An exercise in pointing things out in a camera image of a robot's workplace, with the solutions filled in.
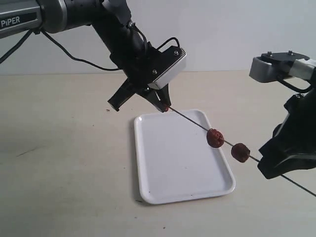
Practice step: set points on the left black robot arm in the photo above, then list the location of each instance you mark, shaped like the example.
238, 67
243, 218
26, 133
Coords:
129, 49

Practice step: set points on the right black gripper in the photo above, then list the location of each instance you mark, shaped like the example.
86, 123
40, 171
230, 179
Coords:
292, 147

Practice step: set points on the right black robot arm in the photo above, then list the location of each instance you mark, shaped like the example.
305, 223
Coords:
302, 106

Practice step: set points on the white rectangular plastic tray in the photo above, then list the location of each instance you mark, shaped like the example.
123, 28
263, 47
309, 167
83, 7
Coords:
175, 162

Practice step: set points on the thin metal skewer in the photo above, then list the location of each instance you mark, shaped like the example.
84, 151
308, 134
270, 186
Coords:
252, 157

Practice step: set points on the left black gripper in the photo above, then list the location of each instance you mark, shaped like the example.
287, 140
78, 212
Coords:
137, 70

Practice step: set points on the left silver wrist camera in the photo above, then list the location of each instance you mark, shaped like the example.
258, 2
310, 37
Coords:
168, 71

